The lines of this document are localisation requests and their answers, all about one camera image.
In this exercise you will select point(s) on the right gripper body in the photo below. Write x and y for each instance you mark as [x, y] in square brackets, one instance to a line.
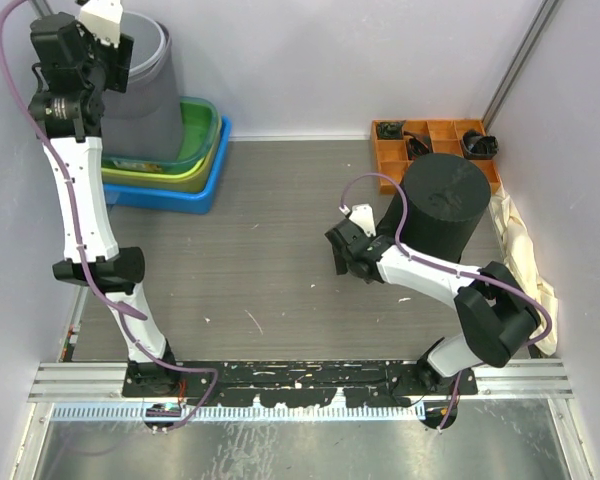
[350, 260]

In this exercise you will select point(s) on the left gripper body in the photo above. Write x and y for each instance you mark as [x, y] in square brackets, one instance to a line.
[112, 61]

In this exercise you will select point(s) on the light grey round bucket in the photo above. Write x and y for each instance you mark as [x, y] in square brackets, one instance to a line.
[150, 42]

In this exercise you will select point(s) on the grey mesh waste basket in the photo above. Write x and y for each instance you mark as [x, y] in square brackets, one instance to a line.
[140, 110]

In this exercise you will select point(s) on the black ribbed bin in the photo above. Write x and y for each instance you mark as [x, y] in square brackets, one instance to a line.
[447, 196]

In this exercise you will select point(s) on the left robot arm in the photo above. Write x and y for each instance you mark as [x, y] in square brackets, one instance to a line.
[79, 58]

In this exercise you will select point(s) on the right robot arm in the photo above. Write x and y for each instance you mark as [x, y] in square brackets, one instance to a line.
[496, 318]

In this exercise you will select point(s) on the green plastic tub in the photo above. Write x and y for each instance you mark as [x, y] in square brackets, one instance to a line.
[201, 121]

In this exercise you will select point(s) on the black part in tray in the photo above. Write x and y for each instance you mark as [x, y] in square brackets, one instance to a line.
[417, 145]
[477, 146]
[390, 130]

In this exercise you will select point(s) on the orange compartment tray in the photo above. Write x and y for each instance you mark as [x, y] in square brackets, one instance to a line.
[390, 156]

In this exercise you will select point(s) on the yellow-green plastic tub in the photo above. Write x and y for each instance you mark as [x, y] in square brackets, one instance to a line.
[193, 180]

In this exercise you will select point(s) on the blue plastic tub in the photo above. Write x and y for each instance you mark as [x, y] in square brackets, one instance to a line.
[199, 203]

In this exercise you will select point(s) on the cream cloth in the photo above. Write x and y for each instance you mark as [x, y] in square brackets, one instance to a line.
[519, 257]

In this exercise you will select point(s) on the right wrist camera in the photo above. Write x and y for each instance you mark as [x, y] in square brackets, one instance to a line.
[362, 216]

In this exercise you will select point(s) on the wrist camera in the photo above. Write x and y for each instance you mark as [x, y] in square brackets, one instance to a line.
[102, 18]
[362, 216]

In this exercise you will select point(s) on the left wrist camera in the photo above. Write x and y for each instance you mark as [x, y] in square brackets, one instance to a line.
[102, 18]

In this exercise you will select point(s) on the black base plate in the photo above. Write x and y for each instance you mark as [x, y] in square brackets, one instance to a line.
[295, 384]

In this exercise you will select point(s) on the aluminium rail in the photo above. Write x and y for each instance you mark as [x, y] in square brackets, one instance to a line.
[103, 381]

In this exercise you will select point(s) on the white cable duct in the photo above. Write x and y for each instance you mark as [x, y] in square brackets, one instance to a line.
[171, 412]

